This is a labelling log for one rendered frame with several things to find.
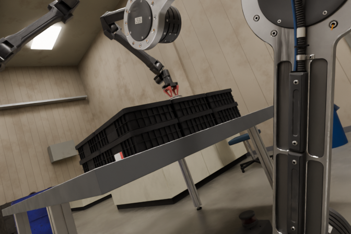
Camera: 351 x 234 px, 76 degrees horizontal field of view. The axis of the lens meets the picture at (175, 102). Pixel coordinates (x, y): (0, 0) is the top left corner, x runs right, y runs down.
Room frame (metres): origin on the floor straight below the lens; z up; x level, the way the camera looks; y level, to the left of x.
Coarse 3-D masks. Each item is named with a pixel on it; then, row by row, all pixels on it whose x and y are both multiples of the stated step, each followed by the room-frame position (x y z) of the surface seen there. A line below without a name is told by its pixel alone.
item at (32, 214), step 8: (40, 192) 2.50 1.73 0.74; (16, 200) 2.45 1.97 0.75; (40, 208) 2.48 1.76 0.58; (32, 216) 2.44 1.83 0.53; (40, 216) 2.47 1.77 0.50; (48, 216) 2.51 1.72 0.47; (32, 224) 2.44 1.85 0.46; (40, 224) 2.46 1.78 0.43; (48, 224) 2.50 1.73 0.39; (32, 232) 2.44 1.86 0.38; (40, 232) 2.46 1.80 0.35; (48, 232) 2.49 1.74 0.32
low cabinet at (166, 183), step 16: (224, 144) 4.04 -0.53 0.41; (240, 144) 4.37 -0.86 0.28; (192, 160) 3.43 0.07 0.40; (208, 160) 3.66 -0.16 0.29; (224, 160) 3.92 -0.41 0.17; (240, 160) 4.32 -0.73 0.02; (144, 176) 3.35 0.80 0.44; (160, 176) 3.09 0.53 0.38; (176, 176) 3.16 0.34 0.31; (192, 176) 3.35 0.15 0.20; (208, 176) 3.65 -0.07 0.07; (112, 192) 4.17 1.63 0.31; (128, 192) 3.77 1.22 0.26; (144, 192) 3.45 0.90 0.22; (160, 192) 3.18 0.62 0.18; (176, 192) 3.09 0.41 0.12
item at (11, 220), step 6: (6, 204) 5.60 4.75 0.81; (0, 210) 5.58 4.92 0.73; (0, 216) 5.62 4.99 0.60; (6, 216) 5.55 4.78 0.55; (12, 216) 5.65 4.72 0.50; (0, 222) 5.67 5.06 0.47; (6, 222) 5.54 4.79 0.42; (12, 222) 5.63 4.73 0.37; (0, 228) 5.72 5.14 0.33; (6, 228) 5.52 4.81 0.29; (12, 228) 5.61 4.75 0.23
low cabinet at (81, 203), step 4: (108, 192) 6.39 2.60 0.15; (96, 196) 6.15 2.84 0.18; (100, 196) 6.23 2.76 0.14; (104, 196) 6.33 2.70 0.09; (108, 196) 6.40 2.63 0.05; (80, 200) 5.94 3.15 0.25; (84, 200) 5.93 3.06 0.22; (88, 200) 6.00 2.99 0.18; (92, 200) 6.07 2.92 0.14; (96, 200) 6.13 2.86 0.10; (100, 200) 6.23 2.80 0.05; (104, 200) 6.31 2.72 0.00; (72, 204) 6.47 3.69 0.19; (76, 204) 6.23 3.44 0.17; (80, 204) 6.00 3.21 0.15; (84, 204) 5.91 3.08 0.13; (88, 204) 6.01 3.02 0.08; (92, 204) 6.08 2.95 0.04; (72, 208) 6.58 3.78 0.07; (76, 208) 6.32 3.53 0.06; (80, 208) 6.09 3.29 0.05; (84, 208) 5.92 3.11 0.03
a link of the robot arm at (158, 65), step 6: (108, 30) 1.28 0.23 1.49; (120, 30) 1.33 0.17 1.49; (108, 36) 1.30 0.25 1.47; (114, 36) 1.31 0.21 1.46; (120, 36) 1.32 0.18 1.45; (120, 42) 1.36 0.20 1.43; (126, 42) 1.35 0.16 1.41; (126, 48) 1.38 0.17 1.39; (132, 48) 1.37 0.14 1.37; (138, 54) 1.40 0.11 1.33; (144, 54) 1.40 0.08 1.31; (144, 60) 1.43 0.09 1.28; (150, 60) 1.42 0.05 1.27; (156, 60) 1.46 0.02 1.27; (150, 66) 1.45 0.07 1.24; (156, 66) 1.44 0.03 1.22
